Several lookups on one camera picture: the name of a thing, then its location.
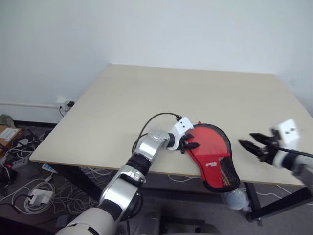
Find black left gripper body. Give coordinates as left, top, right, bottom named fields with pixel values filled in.
left=179, top=134, right=191, bottom=154

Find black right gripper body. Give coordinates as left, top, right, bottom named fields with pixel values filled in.
left=259, top=136, right=280, bottom=165

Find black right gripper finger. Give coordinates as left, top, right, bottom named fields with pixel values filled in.
left=238, top=139, right=264, bottom=160
left=249, top=133, right=272, bottom=146

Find red and black paddle case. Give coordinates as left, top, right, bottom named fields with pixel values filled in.
left=185, top=121, right=241, bottom=194

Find grey translucent rounded object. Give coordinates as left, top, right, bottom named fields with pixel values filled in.
left=222, top=188, right=250, bottom=212

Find white power adapter brick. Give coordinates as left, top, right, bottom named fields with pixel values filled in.
left=29, top=188, right=55, bottom=206

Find grey power strip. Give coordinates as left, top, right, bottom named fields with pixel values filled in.
left=11, top=157, right=29, bottom=167

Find brown cardboard box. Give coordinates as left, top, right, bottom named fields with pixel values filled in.
left=0, top=125, right=24, bottom=148

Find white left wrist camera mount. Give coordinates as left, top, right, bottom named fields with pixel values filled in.
left=167, top=117, right=195, bottom=152

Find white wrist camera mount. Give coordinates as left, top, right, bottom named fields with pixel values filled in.
left=269, top=118, right=301, bottom=168
left=167, top=117, right=195, bottom=152

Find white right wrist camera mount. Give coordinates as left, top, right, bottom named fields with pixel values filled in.
left=269, top=118, right=301, bottom=168

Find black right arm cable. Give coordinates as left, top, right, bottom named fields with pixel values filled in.
left=278, top=145, right=313, bottom=158

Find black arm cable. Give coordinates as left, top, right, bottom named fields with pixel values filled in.
left=132, top=112, right=183, bottom=154
left=278, top=145, right=313, bottom=158

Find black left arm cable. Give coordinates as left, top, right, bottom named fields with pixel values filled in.
left=132, top=112, right=183, bottom=154

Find black metal table frame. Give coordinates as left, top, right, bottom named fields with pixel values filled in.
left=56, top=165, right=313, bottom=222

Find white wall socket with plug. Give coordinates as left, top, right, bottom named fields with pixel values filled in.
left=55, top=96, right=75, bottom=110

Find white floor cable tangle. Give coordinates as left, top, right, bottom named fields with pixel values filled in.
left=0, top=146, right=115, bottom=217

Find white wall cable conduit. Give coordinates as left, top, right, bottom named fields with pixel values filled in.
left=0, top=102, right=61, bottom=109

